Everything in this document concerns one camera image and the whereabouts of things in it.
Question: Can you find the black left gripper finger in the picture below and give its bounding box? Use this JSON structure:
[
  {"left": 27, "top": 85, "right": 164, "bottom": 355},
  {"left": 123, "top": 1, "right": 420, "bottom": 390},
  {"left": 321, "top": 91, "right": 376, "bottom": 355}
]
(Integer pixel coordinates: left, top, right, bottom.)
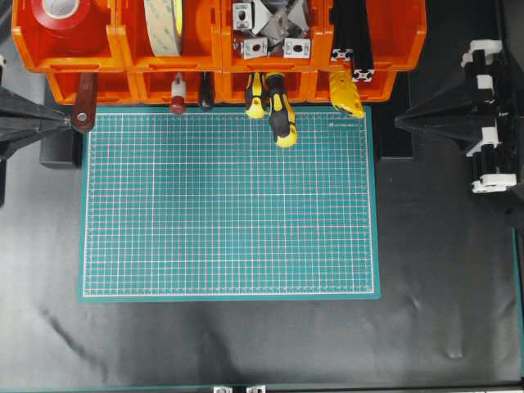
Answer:
[
  {"left": 0, "top": 87, "right": 70, "bottom": 125},
  {"left": 1, "top": 122, "right": 70, "bottom": 160}
]

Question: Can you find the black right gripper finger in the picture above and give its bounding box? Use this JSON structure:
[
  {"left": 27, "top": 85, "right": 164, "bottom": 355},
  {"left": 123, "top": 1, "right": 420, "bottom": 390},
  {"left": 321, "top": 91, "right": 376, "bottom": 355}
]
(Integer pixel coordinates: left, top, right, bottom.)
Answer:
[
  {"left": 395, "top": 118, "right": 498, "bottom": 151},
  {"left": 396, "top": 74, "right": 495, "bottom": 120}
]

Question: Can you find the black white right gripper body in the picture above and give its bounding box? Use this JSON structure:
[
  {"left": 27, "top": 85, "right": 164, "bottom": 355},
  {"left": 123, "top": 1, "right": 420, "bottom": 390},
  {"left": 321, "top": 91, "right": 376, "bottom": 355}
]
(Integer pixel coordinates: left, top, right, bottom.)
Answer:
[{"left": 461, "top": 39, "right": 523, "bottom": 193}]

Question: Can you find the red vinyl tape roll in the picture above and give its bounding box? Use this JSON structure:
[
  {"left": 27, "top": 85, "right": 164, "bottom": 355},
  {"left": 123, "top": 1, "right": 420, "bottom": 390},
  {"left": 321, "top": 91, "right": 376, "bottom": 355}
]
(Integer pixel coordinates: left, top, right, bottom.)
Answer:
[{"left": 31, "top": 0, "right": 93, "bottom": 53}]

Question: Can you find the orange container rack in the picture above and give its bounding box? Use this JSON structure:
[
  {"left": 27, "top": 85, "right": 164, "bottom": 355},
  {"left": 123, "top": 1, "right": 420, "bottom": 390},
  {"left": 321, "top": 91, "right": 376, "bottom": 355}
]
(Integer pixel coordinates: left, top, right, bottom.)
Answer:
[{"left": 11, "top": 1, "right": 427, "bottom": 105}]

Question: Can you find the beige double-sided tape roll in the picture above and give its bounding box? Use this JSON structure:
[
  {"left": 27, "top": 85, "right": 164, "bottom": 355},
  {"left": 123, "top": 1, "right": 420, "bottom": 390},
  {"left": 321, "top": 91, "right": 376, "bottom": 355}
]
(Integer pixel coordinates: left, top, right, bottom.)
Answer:
[{"left": 143, "top": 0, "right": 184, "bottom": 56}]

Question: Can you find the black aluminium extrusion front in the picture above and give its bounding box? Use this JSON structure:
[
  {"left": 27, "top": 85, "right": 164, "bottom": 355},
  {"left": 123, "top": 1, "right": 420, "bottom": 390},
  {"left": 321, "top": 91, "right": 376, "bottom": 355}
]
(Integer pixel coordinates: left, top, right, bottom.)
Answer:
[{"left": 346, "top": 1, "right": 375, "bottom": 83}]

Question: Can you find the black aluminium extrusion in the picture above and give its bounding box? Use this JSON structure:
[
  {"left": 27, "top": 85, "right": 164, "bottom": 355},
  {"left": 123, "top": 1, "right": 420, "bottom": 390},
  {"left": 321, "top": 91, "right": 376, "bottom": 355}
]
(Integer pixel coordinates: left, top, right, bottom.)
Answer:
[
  {"left": 330, "top": 1, "right": 353, "bottom": 61},
  {"left": 346, "top": 1, "right": 375, "bottom": 83}
]

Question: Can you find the yellow utility knife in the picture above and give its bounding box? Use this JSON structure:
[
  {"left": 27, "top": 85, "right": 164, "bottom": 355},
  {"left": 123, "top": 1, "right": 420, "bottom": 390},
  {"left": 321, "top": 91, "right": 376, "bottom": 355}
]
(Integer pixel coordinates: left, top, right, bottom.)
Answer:
[{"left": 329, "top": 71, "right": 365, "bottom": 119}]

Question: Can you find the black aluminium extrusion rear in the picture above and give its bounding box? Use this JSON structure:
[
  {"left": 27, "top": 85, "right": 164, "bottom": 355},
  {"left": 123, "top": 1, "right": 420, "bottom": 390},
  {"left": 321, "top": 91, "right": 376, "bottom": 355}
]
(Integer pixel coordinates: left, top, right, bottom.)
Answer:
[{"left": 330, "top": 1, "right": 353, "bottom": 61}]

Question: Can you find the large yellow black screwdriver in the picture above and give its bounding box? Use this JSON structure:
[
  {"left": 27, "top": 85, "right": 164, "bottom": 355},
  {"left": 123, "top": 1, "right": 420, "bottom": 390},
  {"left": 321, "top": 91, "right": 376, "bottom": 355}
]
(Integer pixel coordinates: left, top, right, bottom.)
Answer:
[{"left": 265, "top": 72, "right": 298, "bottom": 148}]

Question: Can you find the green cutting mat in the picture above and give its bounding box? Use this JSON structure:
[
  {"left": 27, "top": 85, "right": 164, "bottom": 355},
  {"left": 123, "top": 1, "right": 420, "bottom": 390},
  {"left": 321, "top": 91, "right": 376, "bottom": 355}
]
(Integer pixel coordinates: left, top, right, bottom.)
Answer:
[{"left": 78, "top": 106, "right": 381, "bottom": 302}]

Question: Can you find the small yellow black screwdriver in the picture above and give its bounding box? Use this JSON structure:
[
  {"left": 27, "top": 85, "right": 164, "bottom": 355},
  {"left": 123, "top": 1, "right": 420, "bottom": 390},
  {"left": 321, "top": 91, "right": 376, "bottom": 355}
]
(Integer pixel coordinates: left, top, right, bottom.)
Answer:
[{"left": 245, "top": 72, "right": 266, "bottom": 119}]

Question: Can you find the brown wooden tool handle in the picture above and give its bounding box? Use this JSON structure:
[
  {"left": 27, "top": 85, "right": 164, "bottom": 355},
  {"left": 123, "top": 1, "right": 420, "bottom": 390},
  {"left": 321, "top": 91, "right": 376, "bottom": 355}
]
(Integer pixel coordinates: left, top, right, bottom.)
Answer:
[{"left": 71, "top": 73, "right": 98, "bottom": 134}]

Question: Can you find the red white tool handle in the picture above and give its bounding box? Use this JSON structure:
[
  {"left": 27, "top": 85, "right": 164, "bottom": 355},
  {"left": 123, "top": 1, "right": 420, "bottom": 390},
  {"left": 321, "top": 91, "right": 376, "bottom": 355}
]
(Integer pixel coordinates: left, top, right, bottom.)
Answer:
[{"left": 169, "top": 72, "right": 186, "bottom": 115}]

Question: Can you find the silver corner bracket right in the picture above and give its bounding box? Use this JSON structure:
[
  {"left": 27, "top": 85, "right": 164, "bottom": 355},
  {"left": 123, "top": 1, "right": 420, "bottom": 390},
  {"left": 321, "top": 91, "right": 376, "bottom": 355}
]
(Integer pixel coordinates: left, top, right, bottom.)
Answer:
[{"left": 282, "top": 38, "right": 311, "bottom": 59}]

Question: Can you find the silver corner bracket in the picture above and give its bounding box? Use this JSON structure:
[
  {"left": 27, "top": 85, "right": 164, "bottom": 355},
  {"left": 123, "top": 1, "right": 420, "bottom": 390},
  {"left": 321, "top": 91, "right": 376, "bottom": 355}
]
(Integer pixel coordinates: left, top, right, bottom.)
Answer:
[
  {"left": 232, "top": 2, "right": 253, "bottom": 30},
  {"left": 282, "top": 38, "right": 311, "bottom": 59},
  {"left": 240, "top": 38, "right": 268, "bottom": 60}
]

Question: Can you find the silver corner bracket left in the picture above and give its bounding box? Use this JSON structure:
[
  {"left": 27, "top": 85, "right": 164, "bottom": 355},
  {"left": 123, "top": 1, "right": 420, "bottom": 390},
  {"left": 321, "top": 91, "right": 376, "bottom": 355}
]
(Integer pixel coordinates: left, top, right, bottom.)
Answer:
[{"left": 240, "top": 38, "right": 268, "bottom": 60}]

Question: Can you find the silver corner bracket top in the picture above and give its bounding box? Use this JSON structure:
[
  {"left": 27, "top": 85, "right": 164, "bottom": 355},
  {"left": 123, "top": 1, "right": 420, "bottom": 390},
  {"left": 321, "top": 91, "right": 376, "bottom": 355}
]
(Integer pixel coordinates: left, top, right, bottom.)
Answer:
[{"left": 232, "top": 2, "right": 253, "bottom": 30}]

